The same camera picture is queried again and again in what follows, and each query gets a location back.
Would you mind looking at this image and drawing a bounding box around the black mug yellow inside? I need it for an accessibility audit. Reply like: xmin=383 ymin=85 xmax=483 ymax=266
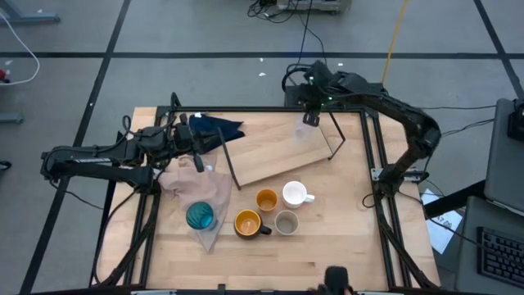
xmin=233 ymin=209 xmax=273 ymax=241

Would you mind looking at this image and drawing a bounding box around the white paper sheet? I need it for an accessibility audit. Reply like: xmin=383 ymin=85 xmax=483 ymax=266
xmin=420 ymin=188 xmax=464 ymax=256

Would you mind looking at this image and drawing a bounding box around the grey cart base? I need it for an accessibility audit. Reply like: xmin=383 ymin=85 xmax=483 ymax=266
xmin=277 ymin=0 xmax=353 ymax=14

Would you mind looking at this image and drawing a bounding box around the yellow cable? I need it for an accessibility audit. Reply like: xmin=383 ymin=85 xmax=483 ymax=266
xmin=382 ymin=0 xmax=410 ymax=85

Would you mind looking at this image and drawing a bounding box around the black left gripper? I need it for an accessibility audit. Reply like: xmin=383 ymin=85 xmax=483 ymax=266
xmin=174 ymin=113 xmax=206 ymax=174

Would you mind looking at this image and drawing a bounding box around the teal faceted plastic tumbler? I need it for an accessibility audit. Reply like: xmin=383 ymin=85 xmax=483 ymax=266
xmin=185 ymin=201 xmax=218 ymax=231

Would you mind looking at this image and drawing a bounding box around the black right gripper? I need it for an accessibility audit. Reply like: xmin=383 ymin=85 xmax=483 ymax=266
xmin=301 ymin=84 xmax=335 ymax=127

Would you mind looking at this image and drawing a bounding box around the coiled black cable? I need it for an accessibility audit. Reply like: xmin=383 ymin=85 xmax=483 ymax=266
xmin=281 ymin=63 xmax=310 ymax=93

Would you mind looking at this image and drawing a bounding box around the grey desk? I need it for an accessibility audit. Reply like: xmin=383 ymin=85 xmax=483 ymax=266
xmin=454 ymin=195 xmax=524 ymax=295

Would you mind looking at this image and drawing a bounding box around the grey laptop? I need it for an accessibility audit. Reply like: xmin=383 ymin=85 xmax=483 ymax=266
xmin=484 ymin=98 xmax=524 ymax=215

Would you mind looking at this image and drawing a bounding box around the thin black cable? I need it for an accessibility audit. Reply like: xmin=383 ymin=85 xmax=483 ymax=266
xmin=440 ymin=118 xmax=496 ymax=138
xmin=417 ymin=104 xmax=497 ymax=111

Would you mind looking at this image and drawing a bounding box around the pink cloth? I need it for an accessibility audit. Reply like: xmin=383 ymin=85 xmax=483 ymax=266
xmin=157 ymin=153 xmax=234 ymax=254

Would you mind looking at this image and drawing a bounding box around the small orange cup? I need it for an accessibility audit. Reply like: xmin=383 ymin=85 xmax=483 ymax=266
xmin=255 ymin=188 xmax=280 ymax=213

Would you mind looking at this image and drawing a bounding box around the black floor cable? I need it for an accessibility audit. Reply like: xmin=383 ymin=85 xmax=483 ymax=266
xmin=292 ymin=0 xmax=328 ymax=69

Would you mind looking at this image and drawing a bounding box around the black keyboard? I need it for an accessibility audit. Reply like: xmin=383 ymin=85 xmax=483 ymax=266
xmin=477 ymin=226 xmax=524 ymax=290

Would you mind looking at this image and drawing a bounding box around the beige handleless cup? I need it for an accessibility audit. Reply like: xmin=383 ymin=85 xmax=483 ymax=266
xmin=273 ymin=209 xmax=300 ymax=237

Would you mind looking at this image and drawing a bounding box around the navy blue cloth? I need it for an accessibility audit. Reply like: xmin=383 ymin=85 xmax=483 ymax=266
xmin=188 ymin=113 xmax=246 ymax=155

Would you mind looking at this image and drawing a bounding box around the black metal table frame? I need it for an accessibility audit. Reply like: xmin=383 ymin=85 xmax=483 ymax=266
xmin=89 ymin=92 xmax=441 ymax=290

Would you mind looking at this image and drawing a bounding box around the clear glass cup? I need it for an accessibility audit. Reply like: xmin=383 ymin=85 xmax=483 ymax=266
xmin=294 ymin=118 xmax=318 ymax=143

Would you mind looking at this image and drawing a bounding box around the white mug with handle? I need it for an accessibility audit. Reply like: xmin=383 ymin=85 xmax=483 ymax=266
xmin=282 ymin=180 xmax=316 ymax=210

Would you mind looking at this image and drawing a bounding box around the black perforated computer case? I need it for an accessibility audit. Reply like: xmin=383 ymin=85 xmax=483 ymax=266
xmin=284 ymin=83 xmax=388 ymax=110

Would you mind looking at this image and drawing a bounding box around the grey table leg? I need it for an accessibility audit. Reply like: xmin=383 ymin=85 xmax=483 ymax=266
xmin=0 ymin=0 xmax=61 ymax=24

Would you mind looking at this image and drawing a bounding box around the white floor cable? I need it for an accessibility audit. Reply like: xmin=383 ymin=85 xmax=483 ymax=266
xmin=0 ymin=11 xmax=41 ymax=87

